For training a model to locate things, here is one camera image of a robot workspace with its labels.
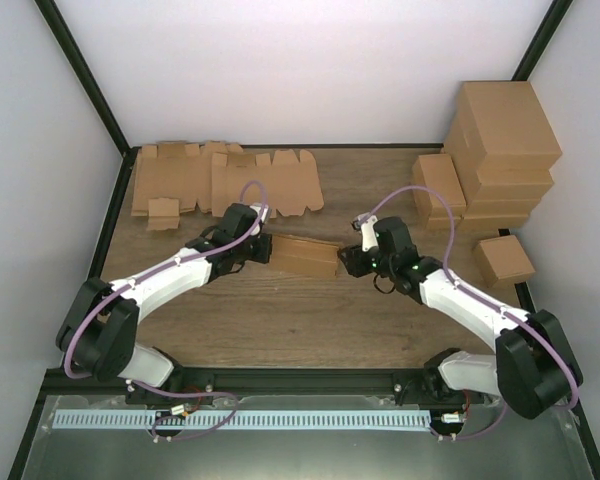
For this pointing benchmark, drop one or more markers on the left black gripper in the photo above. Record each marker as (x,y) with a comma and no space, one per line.
(263,256)

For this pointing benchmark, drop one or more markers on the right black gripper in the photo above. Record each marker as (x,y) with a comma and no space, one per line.
(354,265)

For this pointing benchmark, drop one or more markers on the cardboard box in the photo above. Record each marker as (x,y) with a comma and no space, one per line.
(304,256)

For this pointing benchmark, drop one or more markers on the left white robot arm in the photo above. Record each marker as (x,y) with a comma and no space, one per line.
(98,335)

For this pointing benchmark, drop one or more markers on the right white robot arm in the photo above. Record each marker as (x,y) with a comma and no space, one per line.
(480,320)

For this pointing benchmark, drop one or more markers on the small folded box left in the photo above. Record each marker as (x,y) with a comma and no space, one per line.
(437,172)

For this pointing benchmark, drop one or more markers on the lone small folded box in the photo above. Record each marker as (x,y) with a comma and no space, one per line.
(503,262)

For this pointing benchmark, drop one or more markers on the large top folded box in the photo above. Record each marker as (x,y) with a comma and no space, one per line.
(500,125)

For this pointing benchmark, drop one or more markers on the flat cardboard blank middle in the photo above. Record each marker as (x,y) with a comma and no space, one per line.
(290,178)

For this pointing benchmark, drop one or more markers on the flat cardboard blank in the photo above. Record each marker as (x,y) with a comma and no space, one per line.
(290,178)
(174,178)

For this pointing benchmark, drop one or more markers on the flat cardboard blank left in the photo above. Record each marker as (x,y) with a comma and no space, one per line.
(174,178)

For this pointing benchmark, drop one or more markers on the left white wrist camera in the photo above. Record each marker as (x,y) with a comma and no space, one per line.
(263,211)

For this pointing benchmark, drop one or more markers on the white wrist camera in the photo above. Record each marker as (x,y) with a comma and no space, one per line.
(364,224)
(263,211)

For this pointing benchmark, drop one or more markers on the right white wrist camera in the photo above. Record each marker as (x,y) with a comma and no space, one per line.
(364,224)

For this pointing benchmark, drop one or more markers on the black aluminium frame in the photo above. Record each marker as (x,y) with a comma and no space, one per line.
(403,384)

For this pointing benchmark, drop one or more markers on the light blue slotted rail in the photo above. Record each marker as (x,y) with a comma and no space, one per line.
(381,420)

